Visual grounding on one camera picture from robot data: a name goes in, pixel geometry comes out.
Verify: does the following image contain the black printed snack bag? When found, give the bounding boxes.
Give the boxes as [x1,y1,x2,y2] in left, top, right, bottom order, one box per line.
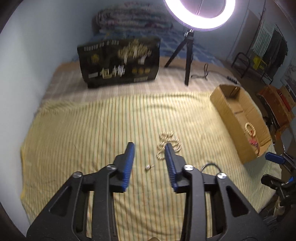
[77,36,161,88]

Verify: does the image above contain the folded patterned quilt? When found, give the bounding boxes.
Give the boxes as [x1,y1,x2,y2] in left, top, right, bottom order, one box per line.
[91,1,184,35]

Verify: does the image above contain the small cream pearl necklace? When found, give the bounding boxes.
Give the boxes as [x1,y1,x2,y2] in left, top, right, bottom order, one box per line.
[156,131,183,161]

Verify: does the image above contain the white ring light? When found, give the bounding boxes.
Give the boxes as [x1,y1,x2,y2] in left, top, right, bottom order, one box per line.
[164,1,236,31]

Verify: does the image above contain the cream bead bracelet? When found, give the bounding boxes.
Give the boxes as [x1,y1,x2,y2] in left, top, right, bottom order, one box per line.
[244,122,257,137]

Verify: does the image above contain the black clothes rack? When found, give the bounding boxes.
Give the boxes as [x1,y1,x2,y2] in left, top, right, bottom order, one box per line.
[231,14,288,83]

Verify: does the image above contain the yellow striped cloth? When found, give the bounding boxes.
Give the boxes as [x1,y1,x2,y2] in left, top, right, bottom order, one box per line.
[21,92,281,240]

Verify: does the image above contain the landscape wall poster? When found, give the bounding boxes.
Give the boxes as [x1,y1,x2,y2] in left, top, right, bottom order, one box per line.
[281,56,296,101]

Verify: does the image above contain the black power cable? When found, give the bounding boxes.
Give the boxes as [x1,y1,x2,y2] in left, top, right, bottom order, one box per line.
[191,63,239,84]

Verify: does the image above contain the pink checked bed sheet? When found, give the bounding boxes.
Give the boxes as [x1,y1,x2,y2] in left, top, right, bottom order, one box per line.
[42,57,234,102]

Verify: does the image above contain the brown cardboard box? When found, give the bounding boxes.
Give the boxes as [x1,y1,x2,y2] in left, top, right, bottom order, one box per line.
[210,84,272,164]

